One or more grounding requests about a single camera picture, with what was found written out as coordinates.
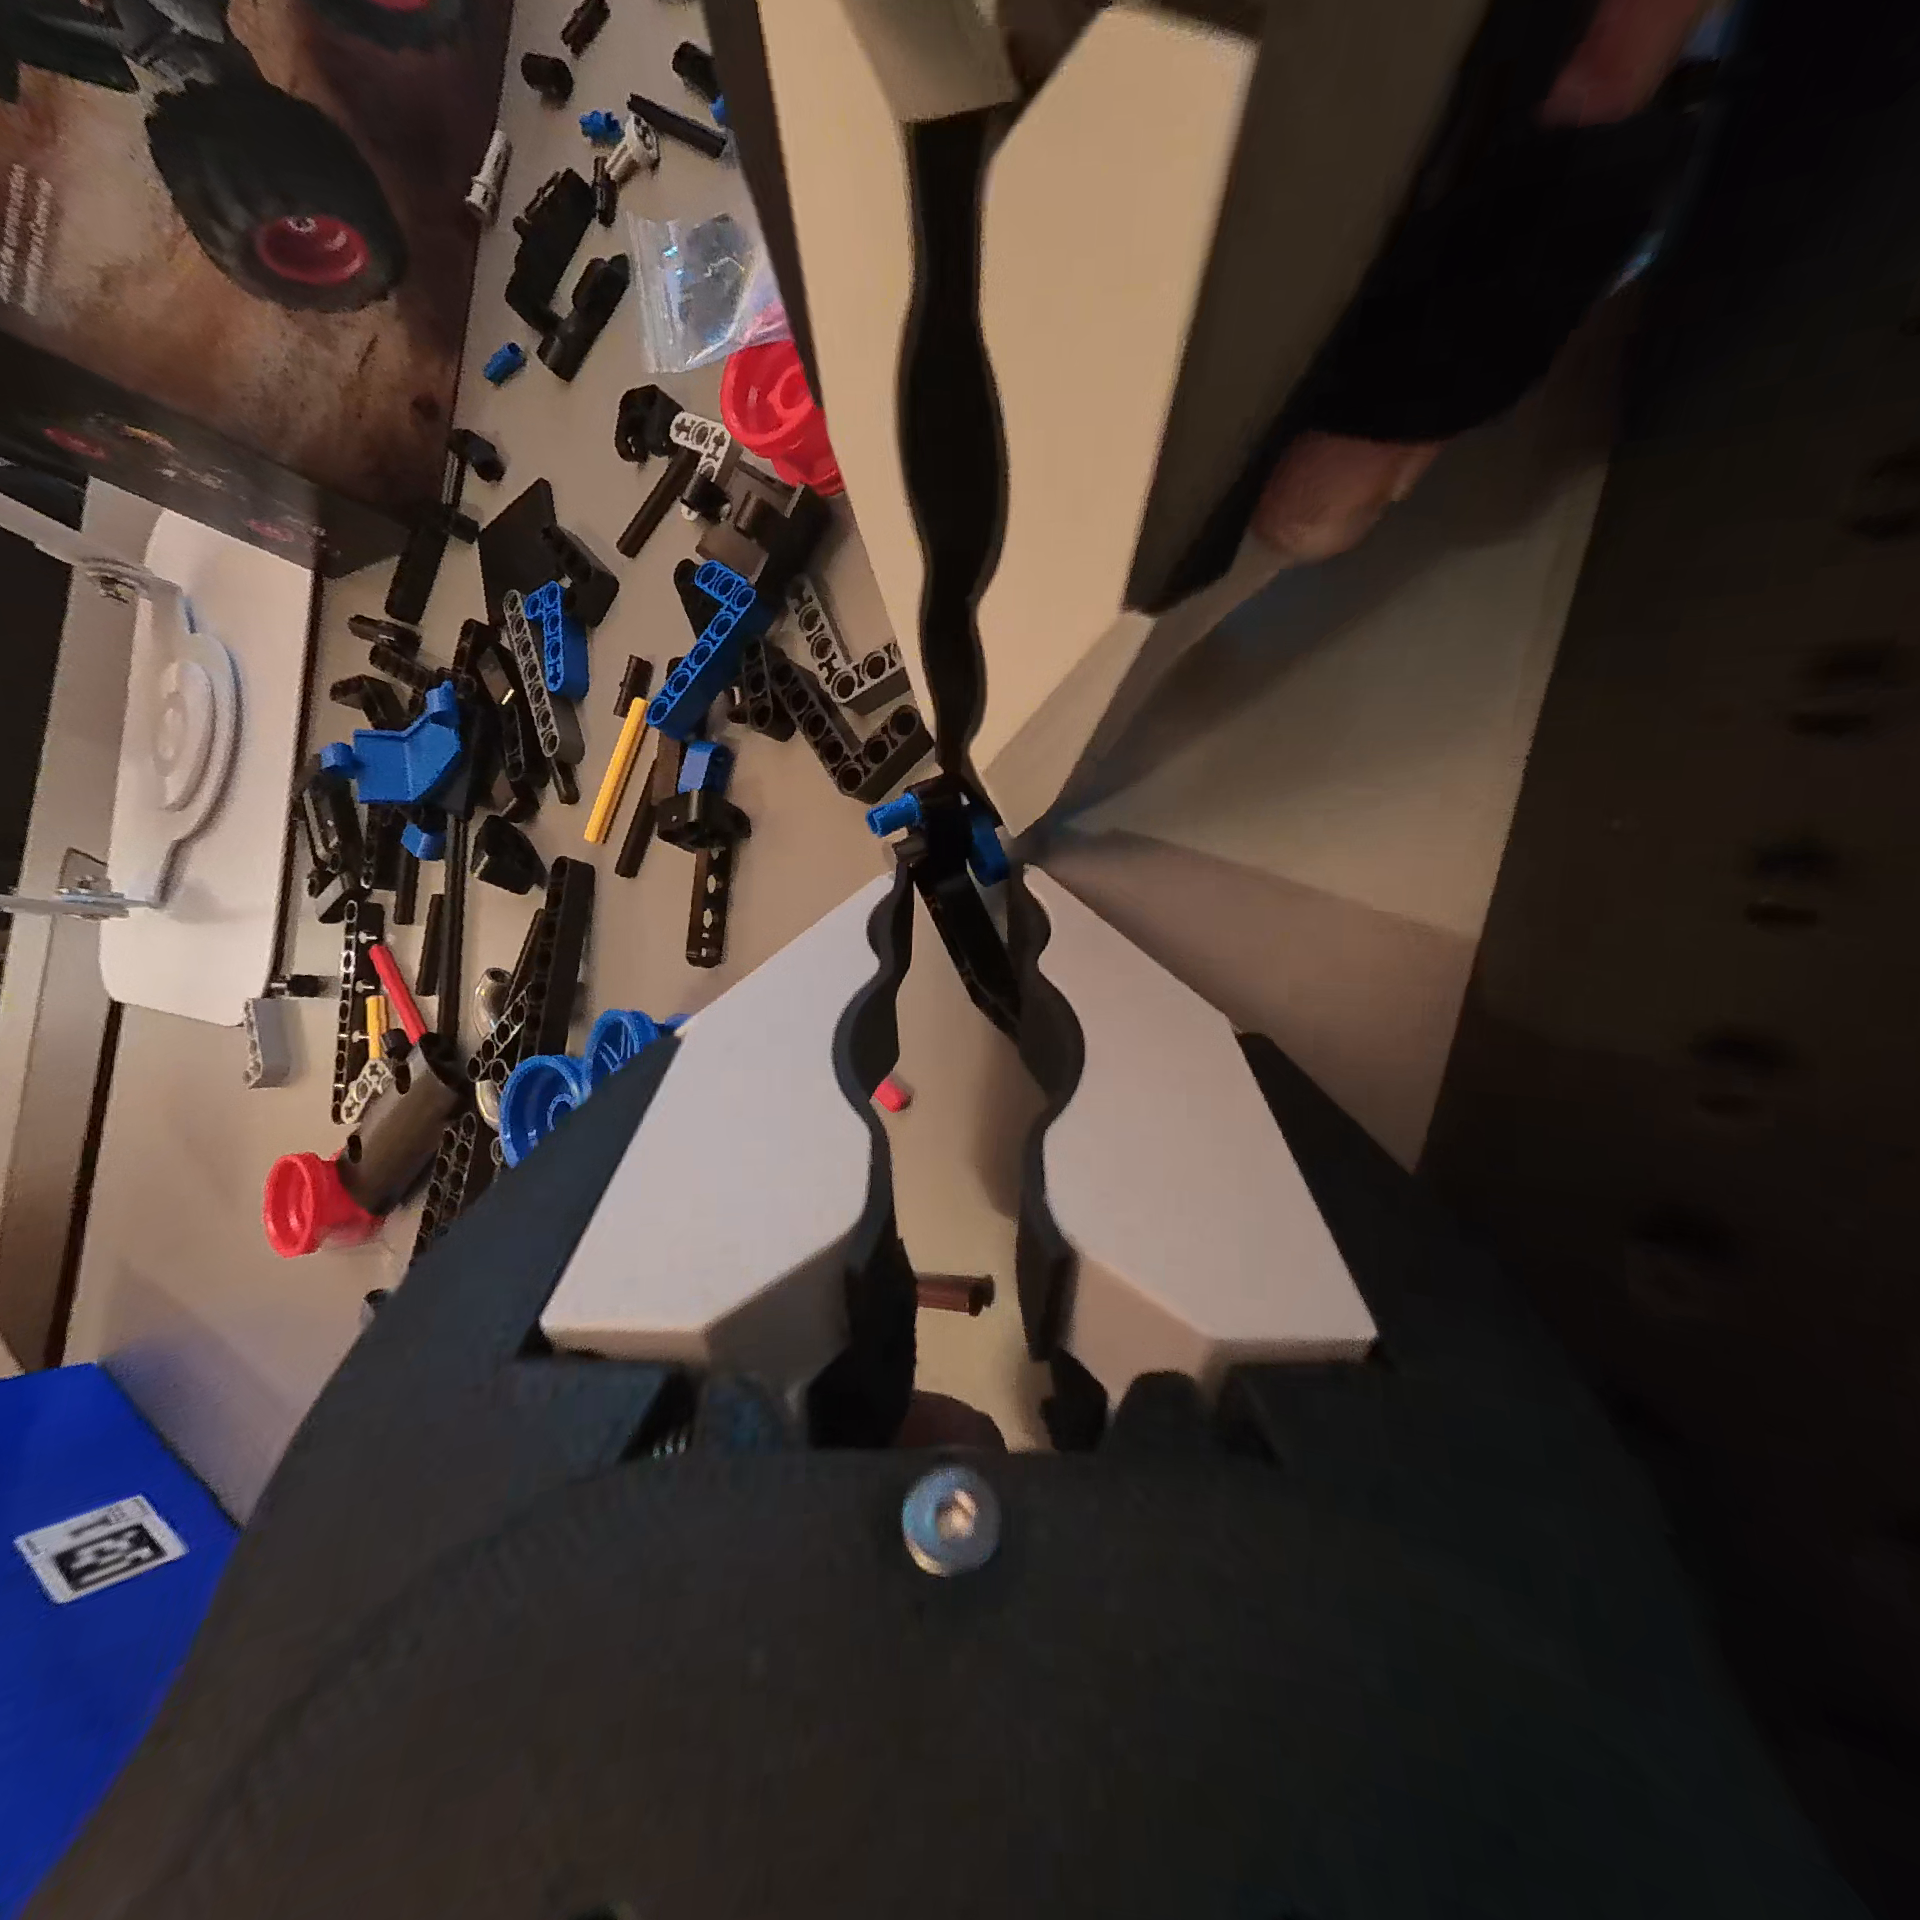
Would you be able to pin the blue connector pin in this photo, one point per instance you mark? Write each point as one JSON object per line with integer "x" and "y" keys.
{"x": 503, "y": 359}

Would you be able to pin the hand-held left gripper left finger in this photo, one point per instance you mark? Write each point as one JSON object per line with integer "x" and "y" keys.
{"x": 705, "y": 1200}

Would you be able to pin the blue fender bracket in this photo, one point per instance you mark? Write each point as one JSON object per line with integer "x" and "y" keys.
{"x": 399, "y": 751}

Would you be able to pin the dark grey L-beam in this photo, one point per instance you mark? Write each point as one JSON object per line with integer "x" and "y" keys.
{"x": 648, "y": 422}

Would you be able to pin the light grey cross-hole L-beam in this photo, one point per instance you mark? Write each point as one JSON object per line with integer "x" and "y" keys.
{"x": 369, "y": 1093}
{"x": 701, "y": 443}

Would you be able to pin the blue toy wheel hub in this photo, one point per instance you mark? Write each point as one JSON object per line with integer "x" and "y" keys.
{"x": 540, "y": 1110}

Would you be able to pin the black flat square tile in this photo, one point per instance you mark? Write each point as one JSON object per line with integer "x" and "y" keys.
{"x": 518, "y": 548}

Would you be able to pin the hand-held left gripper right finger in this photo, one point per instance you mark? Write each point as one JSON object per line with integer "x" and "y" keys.
{"x": 1214, "y": 1200}

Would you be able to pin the clear bag of mixed parts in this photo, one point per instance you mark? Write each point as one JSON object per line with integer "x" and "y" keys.
{"x": 705, "y": 294}

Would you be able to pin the small red axle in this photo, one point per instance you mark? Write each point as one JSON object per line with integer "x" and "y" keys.
{"x": 399, "y": 988}

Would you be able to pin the person's right hand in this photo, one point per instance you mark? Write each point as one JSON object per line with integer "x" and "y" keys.
{"x": 1343, "y": 494}

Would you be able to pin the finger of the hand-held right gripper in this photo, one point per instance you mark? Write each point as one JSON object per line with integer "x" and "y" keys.
{"x": 839, "y": 224}
{"x": 1110, "y": 300}

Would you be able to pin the small blue thin link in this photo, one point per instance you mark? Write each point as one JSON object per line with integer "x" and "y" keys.
{"x": 984, "y": 844}

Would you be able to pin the small blue L-beam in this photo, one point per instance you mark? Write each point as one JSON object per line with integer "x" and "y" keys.
{"x": 557, "y": 639}

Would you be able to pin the small blue connector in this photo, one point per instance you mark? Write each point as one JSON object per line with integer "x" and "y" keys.
{"x": 705, "y": 764}

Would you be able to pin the blue spoked toy wheel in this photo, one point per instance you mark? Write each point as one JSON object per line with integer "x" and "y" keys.
{"x": 629, "y": 1044}

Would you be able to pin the light grey small L-beam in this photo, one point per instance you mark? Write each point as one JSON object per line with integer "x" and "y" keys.
{"x": 270, "y": 1044}

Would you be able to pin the white booklet stand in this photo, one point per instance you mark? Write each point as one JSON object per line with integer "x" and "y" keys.
{"x": 224, "y": 751}

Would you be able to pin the blue angled beam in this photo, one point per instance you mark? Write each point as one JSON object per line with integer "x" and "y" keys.
{"x": 705, "y": 652}

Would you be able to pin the grey connector pin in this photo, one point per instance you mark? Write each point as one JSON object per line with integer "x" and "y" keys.
{"x": 633, "y": 149}
{"x": 487, "y": 172}

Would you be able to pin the pile of black toy beams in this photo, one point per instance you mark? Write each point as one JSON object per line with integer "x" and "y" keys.
{"x": 494, "y": 902}

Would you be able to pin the short black axle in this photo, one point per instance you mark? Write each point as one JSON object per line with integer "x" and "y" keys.
{"x": 662, "y": 504}

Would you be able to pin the black beam with blue pin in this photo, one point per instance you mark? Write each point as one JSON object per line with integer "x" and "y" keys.
{"x": 562, "y": 277}

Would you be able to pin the black hinged panel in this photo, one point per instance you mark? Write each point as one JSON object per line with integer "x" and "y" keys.
{"x": 765, "y": 524}

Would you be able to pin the short yellow axle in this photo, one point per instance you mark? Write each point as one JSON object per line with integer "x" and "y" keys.
{"x": 616, "y": 769}

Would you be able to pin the black dimpled pad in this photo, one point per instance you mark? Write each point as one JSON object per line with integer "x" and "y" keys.
{"x": 1725, "y": 902}

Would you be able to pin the black curved panel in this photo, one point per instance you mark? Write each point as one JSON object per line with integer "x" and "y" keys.
{"x": 399, "y": 1133}

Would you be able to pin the black toy set box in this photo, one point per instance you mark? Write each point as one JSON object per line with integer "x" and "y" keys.
{"x": 224, "y": 300}

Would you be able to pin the black T-shaped axle piece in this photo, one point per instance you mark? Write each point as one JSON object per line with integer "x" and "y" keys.
{"x": 705, "y": 885}

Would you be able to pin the blue plastic bin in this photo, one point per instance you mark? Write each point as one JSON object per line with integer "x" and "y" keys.
{"x": 89, "y": 1652}

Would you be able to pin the black bent long beam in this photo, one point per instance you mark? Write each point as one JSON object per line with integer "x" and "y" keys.
{"x": 960, "y": 902}

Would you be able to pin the brown axle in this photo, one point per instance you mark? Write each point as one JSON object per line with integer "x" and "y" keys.
{"x": 954, "y": 1292}

